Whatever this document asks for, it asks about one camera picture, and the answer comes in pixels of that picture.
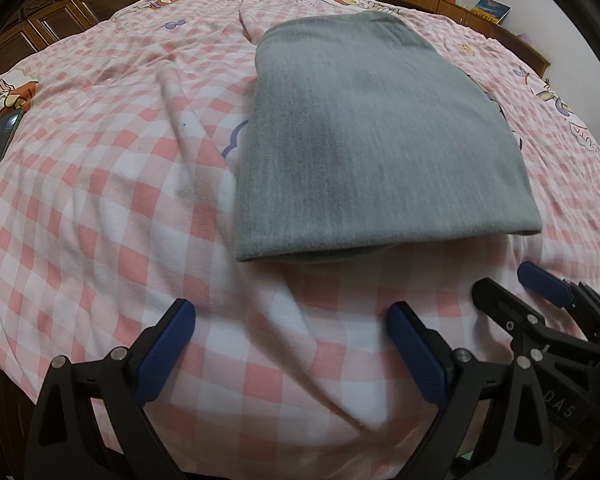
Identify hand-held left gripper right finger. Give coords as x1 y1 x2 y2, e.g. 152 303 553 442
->
386 301 556 480

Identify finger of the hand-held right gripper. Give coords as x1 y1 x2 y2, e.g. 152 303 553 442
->
472 277 600 361
517 262 600 331

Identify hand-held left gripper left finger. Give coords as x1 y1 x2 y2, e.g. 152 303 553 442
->
25 299 197 480

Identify grey pants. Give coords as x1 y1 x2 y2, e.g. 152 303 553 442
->
235 11 543 263

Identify pink checked printed blanket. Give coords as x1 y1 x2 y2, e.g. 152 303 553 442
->
0 0 600 471

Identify blue book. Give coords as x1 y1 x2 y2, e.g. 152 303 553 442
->
471 0 512 25

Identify dark wooden wardrobe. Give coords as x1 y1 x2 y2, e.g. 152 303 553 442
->
0 0 156 81

